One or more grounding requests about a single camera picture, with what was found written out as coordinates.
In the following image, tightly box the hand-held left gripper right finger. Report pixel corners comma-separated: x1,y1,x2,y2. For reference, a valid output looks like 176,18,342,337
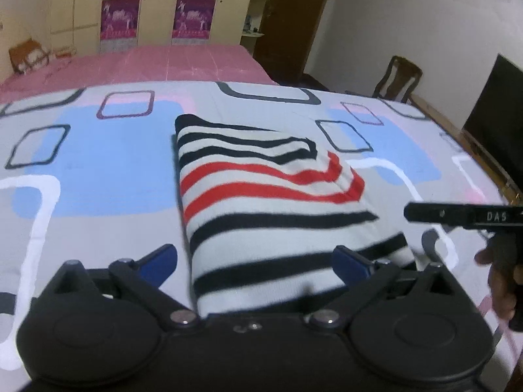
308,245,468,330

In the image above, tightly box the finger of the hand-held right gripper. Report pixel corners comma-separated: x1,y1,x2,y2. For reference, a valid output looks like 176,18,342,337
403,202,471,226

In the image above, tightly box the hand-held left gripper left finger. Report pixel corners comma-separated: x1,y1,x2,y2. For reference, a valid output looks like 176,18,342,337
39,243,202,330

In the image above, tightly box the black red striped white sweater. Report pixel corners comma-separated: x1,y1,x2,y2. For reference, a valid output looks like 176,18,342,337
174,114,418,318

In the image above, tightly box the person's right hand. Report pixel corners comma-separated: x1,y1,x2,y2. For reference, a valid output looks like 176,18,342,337
475,248,519,320

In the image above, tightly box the grey blue patterned bed sheet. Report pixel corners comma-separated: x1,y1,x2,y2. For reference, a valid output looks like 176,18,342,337
0,81,523,392

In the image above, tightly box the black flat screen television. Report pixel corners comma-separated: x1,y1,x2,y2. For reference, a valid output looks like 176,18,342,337
462,53,523,169

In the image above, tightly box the brown wooden chair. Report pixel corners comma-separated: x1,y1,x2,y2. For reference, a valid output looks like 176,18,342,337
371,55,424,104

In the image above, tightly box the pink checked bed sheet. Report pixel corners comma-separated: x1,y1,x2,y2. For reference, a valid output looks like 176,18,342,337
0,44,279,105

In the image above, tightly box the brown wooden door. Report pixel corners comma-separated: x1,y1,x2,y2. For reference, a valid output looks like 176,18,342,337
252,0,338,87

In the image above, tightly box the cream wardrobe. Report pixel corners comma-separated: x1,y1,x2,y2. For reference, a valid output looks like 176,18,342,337
48,0,259,56

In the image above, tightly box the cream corner shelf unit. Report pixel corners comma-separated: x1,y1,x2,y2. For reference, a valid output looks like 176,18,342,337
239,0,273,56

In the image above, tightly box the wooden bed frame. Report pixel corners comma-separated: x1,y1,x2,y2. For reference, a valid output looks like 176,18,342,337
408,92,523,205

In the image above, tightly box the purple wall poster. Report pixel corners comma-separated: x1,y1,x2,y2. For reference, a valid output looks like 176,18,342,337
100,0,141,52
172,0,217,44

